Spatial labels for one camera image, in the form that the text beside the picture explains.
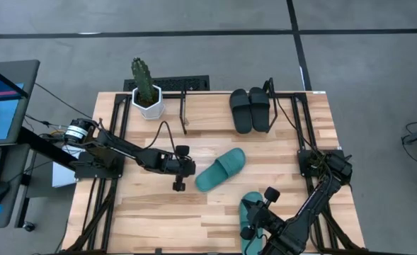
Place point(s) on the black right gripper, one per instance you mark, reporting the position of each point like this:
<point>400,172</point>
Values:
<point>264,216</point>

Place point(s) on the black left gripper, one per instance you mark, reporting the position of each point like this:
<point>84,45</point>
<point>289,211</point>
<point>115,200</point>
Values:
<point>178,166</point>

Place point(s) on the teal rubber slide sandal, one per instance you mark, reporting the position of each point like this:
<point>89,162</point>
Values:
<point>252,197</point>
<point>222,168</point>

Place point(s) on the black rubber slide sandal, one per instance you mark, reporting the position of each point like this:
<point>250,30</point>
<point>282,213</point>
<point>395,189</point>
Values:
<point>240,110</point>
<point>260,108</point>

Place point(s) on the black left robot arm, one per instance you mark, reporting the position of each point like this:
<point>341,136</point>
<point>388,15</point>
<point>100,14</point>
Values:
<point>123,147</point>

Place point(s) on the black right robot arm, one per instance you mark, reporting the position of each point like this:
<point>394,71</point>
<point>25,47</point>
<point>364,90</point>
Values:
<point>307,212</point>

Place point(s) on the white hexagonal plant pot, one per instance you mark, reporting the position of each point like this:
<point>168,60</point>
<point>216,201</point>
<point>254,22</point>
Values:
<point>151,110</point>

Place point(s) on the black keyboard behind table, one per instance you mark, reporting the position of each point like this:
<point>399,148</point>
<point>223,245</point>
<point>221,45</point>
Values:
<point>180,83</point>

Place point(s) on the small black table edge clamp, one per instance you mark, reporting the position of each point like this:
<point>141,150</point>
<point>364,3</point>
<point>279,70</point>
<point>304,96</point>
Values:
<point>158,251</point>

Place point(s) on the green cactus plant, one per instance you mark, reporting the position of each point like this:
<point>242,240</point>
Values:
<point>142,79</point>

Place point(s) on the white box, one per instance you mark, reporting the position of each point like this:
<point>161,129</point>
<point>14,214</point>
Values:
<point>63,177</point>

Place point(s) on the black desk support bar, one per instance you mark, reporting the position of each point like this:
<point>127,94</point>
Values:
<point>45,147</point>

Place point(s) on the black caster wheel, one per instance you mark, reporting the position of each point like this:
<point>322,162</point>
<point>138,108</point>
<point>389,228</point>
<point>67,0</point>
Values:
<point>28,226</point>

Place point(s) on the computer monitor with blue screen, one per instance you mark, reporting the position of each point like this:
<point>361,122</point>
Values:
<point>6,117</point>

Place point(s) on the grey side desk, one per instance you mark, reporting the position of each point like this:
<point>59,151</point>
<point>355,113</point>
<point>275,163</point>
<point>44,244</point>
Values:
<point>3,219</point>

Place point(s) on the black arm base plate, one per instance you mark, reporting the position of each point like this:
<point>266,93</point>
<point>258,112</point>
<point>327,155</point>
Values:
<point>88,173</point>
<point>304,170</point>

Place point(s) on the wooden shelf with black frame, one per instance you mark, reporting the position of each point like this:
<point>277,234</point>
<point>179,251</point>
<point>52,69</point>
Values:
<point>208,113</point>

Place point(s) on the black aluminium rig frame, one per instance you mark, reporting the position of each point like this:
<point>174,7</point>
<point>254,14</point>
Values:
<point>125,113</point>

